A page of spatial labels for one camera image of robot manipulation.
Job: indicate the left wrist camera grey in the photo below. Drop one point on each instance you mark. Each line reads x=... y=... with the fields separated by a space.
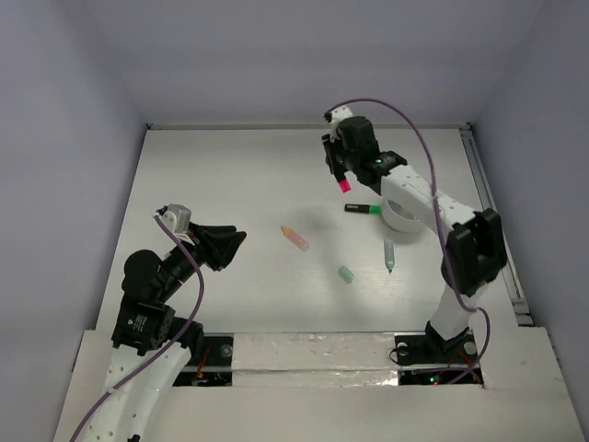
x=176 y=218

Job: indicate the white round container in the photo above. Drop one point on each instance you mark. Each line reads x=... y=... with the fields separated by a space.
x=399 y=219

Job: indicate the green highlighter marker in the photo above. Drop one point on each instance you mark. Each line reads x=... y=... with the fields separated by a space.
x=389 y=255

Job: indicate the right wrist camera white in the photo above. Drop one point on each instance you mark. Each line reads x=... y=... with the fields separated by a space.
x=334 y=118

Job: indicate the black pink highlighter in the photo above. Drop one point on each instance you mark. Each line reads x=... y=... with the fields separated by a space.
x=343 y=183

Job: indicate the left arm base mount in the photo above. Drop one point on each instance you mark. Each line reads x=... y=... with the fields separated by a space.
x=214 y=368

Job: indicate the green marker cap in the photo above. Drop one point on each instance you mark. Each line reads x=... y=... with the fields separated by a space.
x=346 y=274

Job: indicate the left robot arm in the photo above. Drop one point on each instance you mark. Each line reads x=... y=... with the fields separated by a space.
x=150 y=343

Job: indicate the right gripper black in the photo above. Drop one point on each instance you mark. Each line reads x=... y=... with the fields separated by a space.
x=329 y=145

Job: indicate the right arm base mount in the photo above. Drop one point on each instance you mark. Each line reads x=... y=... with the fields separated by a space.
x=421 y=365

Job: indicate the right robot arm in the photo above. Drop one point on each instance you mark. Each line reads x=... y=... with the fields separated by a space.
x=471 y=241

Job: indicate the orange highlighter marker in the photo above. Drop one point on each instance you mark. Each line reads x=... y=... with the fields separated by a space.
x=295 y=238

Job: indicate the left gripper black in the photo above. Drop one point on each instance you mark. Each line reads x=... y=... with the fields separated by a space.
x=208 y=246

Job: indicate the black green highlighter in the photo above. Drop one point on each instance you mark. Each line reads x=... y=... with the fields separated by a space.
x=366 y=209

